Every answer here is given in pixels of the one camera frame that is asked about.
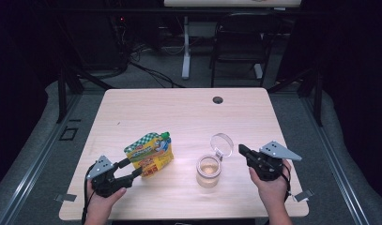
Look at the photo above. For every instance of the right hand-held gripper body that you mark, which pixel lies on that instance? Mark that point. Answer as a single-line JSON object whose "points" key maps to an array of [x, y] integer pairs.
{"points": [[267, 167]]}

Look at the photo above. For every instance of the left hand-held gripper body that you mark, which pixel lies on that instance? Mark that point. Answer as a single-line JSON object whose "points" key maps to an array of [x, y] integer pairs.
{"points": [[104, 181]]}

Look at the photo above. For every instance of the yellow pouch with green cap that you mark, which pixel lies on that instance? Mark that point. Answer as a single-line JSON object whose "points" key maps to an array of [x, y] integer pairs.
{"points": [[149, 154]]}

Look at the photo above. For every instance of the clear jar with hinged lid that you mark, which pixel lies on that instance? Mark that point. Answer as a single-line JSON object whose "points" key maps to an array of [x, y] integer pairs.
{"points": [[207, 176]]}

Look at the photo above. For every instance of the person's left hand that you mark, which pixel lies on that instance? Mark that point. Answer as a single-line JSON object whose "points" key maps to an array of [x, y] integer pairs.
{"points": [[101, 206]]}

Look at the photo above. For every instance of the person's right hand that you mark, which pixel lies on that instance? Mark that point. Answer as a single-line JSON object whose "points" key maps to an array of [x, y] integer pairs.
{"points": [[273, 193]]}

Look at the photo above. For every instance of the grey tape strip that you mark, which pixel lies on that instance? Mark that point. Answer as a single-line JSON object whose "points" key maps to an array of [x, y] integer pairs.
{"points": [[304, 195], [66, 197]]}

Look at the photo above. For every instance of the black table grommet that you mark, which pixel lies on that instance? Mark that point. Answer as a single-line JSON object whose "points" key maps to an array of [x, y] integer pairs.
{"points": [[217, 100]]}

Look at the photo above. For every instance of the black metal stand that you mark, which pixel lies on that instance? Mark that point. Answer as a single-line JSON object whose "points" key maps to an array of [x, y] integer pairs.
{"points": [[62, 93], [318, 100]]}

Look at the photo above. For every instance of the black folding chair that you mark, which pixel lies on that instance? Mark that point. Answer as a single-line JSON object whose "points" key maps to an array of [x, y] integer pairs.
{"points": [[245, 34]]}

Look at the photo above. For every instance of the white desk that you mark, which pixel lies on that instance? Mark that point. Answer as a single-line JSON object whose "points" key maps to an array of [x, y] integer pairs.
{"points": [[186, 47]]}

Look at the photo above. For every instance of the dark equipment with red light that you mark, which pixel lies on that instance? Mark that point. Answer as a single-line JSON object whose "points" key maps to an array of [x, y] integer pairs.
{"points": [[121, 19]]}

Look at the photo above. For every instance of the aluminium floor rail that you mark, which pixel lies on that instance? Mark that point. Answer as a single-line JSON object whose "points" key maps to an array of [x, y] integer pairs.
{"points": [[32, 168], [335, 162]]}

